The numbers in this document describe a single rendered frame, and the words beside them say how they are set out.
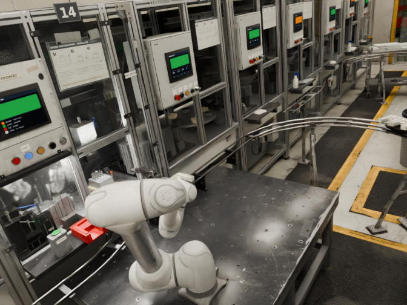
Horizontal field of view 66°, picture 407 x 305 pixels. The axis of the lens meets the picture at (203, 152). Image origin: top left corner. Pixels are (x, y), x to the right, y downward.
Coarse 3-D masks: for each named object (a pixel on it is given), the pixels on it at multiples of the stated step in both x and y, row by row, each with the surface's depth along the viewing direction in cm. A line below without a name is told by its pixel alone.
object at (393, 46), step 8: (368, 48) 572; (376, 48) 555; (384, 48) 537; (392, 48) 531; (400, 48) 527; (368, 80) 597; (376, 80) 590; (384, 80) 583; (368, 88) 570; (368, 96) 575
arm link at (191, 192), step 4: (180, 180) 157; (184, 180) 158; (184, 184) 154; (188, 184) 154; (188, 188) 152; (192, 188) 153; (188, 192) 151; (192, 192) 153; (196, 192) 156; (188, 196) 151; (192, 196) 153; (188, 200) 153; (192, 200) 154; (184, 204) 156
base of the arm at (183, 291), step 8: (216, 272) 162; (216, 280) 153; (224, 280) 157; (184, 288) 155; (216, 288) 152; (184, 296) 153; (192, 296) 150; (200, 296) 148; (208, 296) 149; (200, 304) 146; (208, 304) 146
